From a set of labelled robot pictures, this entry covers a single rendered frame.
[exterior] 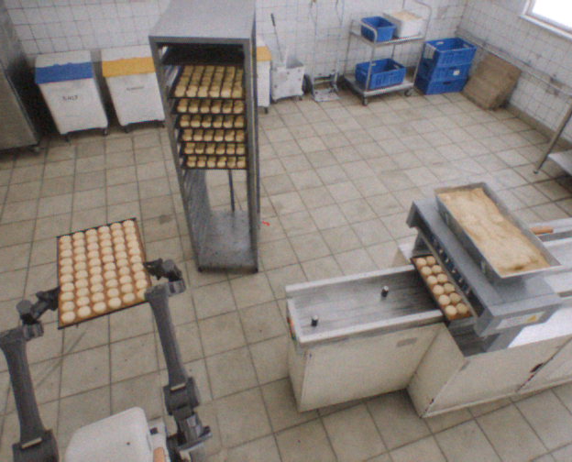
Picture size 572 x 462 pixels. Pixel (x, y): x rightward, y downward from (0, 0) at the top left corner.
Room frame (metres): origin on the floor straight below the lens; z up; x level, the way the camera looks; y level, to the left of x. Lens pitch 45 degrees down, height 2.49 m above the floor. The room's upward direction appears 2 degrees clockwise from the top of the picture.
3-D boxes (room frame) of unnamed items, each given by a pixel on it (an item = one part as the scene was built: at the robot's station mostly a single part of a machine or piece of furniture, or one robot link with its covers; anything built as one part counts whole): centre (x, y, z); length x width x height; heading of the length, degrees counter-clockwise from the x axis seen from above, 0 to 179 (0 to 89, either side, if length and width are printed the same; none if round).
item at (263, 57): (4.79, 0.58, 0.38); 0.64 x 0.54 x 0.77; 18
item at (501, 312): (1.27, -0.90, 1.01); 0.72 x 0.33 x 0.34; 15
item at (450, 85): (5.58, -2.11, 0.10); 0.60 x 0.40 x 0.20; 108
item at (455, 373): (1.39, -1.36, 0.42); 1.28 x 0.72 x 0.84; 105
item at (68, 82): (4.12, 2.42, 0.38); 0.64 x 0.54 x 0.77; 23
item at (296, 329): (1.06, -0.06, 0.77); 0.24 x 0.04 x 0.14; 15
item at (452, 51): (5.58, -2.11, 0.50); 0.60 x 0.40 x 0.20; 112
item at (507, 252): (1.27, -0.90, 1.28); 0.54 x 0.27 x 0.06; 15
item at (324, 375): (1.15, -0.41, 0.45); 0.70 x 0.34 x 0.90; 105
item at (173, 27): (2.27, 0.46, 0.93); 0.64 x 0.51 x 1.78; 2
